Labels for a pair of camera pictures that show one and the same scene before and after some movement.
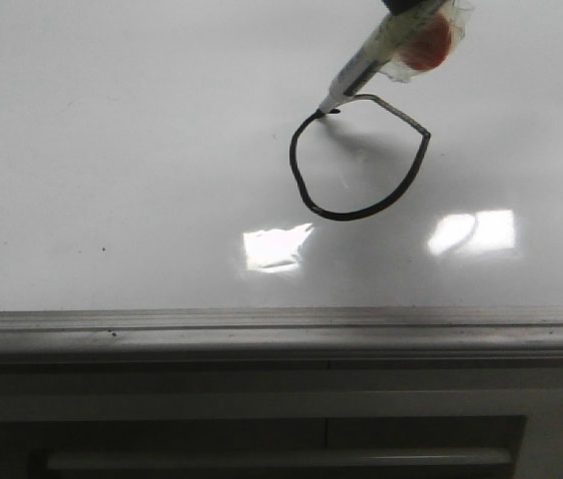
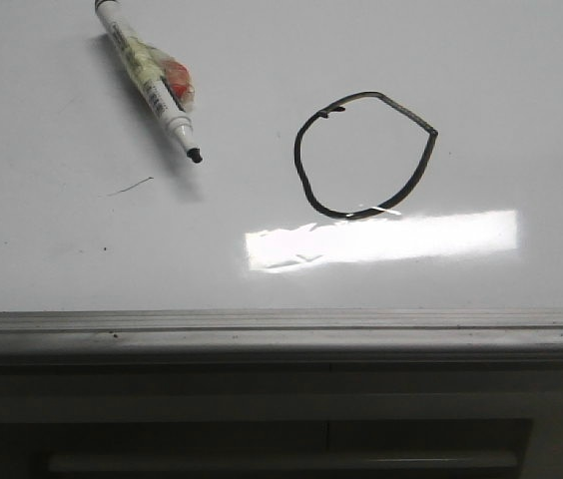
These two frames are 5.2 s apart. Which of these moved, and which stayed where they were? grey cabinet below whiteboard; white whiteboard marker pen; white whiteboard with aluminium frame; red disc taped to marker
Moved: red disc taped to marker; white whiteboard marker pen
Stayed: grey cabinet below whiteboard; white whiteboard with aluminium frame
